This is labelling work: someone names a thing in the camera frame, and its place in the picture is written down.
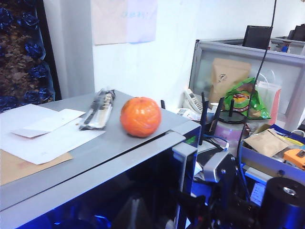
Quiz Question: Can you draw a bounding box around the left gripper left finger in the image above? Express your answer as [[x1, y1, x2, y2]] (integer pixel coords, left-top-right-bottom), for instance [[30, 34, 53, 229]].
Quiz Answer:
[[120, 197, 139, 229]]

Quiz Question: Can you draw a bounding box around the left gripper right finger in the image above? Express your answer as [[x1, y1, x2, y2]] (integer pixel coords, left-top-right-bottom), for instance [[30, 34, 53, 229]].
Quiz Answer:
[[138, 197, 152, 229]]

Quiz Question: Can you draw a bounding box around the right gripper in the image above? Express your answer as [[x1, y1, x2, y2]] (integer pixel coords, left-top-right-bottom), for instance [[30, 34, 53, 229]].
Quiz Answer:
[[197, 193, 260, 229]]

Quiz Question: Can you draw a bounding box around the black Midea microwave oven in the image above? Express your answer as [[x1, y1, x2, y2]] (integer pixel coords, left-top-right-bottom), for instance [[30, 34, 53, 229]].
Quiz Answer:
[[0, 89, 203, 229]]

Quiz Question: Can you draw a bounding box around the orange fruit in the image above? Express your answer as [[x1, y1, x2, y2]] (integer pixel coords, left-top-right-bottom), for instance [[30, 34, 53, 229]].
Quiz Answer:
[[120, 96, 163, 138]]

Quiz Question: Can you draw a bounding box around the blue cardboard tray box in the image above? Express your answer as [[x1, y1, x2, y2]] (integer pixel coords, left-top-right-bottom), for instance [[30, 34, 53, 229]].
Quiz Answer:
[[239, 123, 305, 178]]

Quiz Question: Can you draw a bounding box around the crumpled brown paper pouch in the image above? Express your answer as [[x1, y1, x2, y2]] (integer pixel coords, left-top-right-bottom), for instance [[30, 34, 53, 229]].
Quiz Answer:
[[242, 128, 289, 158]]

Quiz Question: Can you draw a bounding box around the lidded plastic drink cup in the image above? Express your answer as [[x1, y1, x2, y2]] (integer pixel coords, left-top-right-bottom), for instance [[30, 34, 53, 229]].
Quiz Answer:
[[213, 111, 247, 156]]

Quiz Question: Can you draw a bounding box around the orange tape measure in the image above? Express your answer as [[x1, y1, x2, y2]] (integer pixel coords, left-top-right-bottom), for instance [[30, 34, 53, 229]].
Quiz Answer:
[[283, 147, 305, 170]]

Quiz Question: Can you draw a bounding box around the black router with antennas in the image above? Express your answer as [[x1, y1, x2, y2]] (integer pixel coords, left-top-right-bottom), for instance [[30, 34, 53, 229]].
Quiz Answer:
[[160, 92, 236, 156]]

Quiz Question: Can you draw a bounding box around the large white paper sheet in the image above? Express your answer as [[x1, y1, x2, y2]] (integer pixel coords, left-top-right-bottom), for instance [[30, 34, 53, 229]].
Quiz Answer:
[[0, 104, 107, 166]]

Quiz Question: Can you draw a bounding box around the black cutlery plastic packet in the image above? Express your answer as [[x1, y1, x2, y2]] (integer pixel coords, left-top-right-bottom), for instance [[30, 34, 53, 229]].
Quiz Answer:
[[78, 88, 117, 131]]

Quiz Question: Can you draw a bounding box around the white printed paper slip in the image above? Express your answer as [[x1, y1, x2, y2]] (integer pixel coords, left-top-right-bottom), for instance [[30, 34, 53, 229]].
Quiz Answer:
[[177, 108, 202, 121]]

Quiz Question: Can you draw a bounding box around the green snack bag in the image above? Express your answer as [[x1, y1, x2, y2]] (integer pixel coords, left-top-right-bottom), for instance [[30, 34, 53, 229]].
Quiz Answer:
[[224, 77, 272, 120]]

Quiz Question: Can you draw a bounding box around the white desk phone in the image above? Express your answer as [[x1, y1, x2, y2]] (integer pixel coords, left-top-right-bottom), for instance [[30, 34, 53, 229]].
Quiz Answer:
[[183, 88, 203, 115]]

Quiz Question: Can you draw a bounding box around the small white envelope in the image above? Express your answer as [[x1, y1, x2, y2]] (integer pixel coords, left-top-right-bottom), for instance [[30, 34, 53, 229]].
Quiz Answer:
[[10, 108, 87, 139]]

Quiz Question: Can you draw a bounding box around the white paper shopping bag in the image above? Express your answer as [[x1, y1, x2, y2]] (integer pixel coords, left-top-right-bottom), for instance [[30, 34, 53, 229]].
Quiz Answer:
[[255, 70, 282, 115]]

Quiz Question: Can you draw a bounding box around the upright brown paper pouch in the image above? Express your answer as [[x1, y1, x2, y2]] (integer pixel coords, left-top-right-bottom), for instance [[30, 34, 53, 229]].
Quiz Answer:
[[209, 58, 252, 103]]

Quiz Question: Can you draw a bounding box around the grey glass desk partition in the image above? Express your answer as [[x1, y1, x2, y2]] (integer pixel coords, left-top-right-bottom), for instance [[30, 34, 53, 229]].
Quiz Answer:
[[188, 39, 305, 122]]

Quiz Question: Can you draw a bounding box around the black monitor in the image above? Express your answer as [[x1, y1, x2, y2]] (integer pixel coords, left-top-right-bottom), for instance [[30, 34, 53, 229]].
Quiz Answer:
[[287, 23, 305, 41], [242, 25, 274, 50]]

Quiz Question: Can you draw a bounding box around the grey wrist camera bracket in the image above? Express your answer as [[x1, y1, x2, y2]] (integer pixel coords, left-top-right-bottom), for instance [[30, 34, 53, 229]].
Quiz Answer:
[[202, 151, 231, 185]]

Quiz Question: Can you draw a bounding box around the blue ethernet cable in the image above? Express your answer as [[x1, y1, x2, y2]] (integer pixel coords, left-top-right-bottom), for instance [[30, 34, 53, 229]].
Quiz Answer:
[[202, 133, 231, 151]]

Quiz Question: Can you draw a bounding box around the pale wall poster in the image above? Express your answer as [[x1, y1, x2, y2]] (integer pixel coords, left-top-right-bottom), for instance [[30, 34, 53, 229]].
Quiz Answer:
[[90, 0, 158, 46]]

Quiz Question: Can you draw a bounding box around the black hanging cable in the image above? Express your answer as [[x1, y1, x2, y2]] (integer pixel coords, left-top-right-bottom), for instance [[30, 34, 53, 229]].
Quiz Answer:
[[235, 0, 277, 167]]

